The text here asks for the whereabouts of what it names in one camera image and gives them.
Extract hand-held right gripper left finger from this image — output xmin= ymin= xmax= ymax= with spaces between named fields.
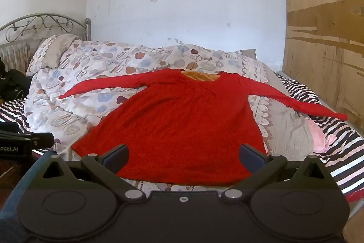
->
xmin=42 ymin=143 xmax=146 ymax=201

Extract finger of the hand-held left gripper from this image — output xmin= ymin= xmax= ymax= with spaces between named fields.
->
xmin=30 ymin=132 xmax=55 ymax=148

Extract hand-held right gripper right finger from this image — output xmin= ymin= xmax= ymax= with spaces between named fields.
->
xmin=220 ymin=143 xmax=325 ymax=201

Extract red sweater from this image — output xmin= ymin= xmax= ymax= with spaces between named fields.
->
xmin=58 ymin=69 xmax=348 ymax=186

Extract black clothes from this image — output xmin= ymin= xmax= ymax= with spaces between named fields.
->
xmin=0 ymin=57 xmax=32 ymax=102

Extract person's blue pants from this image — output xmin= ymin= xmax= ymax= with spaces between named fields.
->
xmin=0 ymin=151 xmax=44 ymax=243

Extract pink cloth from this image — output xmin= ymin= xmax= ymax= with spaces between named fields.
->
xmin=306 ymin=118 xmax=336 ymax=154

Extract patterned pillow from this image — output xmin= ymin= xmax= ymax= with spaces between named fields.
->
xmin=26 ymin=35 xmax=80 ymax=76

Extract striped bedsheet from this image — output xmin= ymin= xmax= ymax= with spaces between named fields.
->
xmin=0 ymin=72 xmax=364 ymax=204

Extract metal headboard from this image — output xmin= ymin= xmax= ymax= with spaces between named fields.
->
xmin=0 ymin=13 xmax=92 ymax=73

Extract patterned duvet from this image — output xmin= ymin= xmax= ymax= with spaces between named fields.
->
xmin=24 ymin=39 xmax=316 ymax=193

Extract grey-brown pillow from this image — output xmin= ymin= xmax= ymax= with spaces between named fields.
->
xmin=238 ymin=49 xmax=258 ymax=61

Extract plywood board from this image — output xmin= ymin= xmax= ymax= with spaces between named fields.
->
xmin=281 ymin=0 xmax=364 ymax=130

